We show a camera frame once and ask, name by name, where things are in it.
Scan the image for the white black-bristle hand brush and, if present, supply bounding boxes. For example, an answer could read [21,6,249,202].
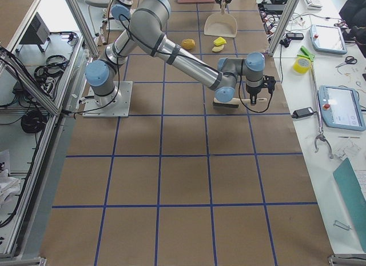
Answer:
[213,97,250,108]

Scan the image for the beige plastic dustpan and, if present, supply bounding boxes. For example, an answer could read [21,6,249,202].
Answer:
[204,1,237,38]

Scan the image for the yellow green sponge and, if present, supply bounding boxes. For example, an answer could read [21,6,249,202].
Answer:
[213,37,226,47]

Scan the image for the beige dumpling toy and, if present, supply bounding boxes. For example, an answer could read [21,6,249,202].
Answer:
[212,45,224,53]

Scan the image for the orange potato toy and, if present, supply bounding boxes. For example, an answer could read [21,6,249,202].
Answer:
[181,38,196,50]

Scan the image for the black power adapter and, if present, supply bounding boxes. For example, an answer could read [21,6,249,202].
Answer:
[291,107,315,119]

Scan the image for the yellow tape roll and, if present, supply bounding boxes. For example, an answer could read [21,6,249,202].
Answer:
[292,57,311,74]

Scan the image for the green plastic clamp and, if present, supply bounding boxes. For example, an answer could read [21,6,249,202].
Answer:
[297,46,315,62]

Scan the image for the long metal grabber tool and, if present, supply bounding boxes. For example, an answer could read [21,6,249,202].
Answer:
[310,61,334,159]

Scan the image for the near teach pendant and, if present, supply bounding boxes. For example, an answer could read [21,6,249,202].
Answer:
[318,85,365,132]

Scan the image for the teach pendant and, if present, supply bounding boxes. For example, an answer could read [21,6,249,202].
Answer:
[318,85,365,132]
[310,25,348,55]

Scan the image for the far teach pendant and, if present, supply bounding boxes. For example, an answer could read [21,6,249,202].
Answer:
[310,25,348,55]

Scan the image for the black scissors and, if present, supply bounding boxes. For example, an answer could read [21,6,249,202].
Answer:
[336,55,357,68]

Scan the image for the teal notebook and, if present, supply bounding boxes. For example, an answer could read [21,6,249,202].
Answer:
[333,158,365,222]

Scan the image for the grey control box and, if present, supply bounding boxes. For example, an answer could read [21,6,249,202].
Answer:
[15,12,50,53]

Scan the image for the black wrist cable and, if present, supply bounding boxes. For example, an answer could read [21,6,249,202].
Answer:
[237,76,277,113]

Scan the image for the aluminium frame post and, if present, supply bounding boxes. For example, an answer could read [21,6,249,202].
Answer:
[267,0,299,57]

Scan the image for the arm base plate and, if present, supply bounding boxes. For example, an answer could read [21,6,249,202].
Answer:
[82,81,133,118]

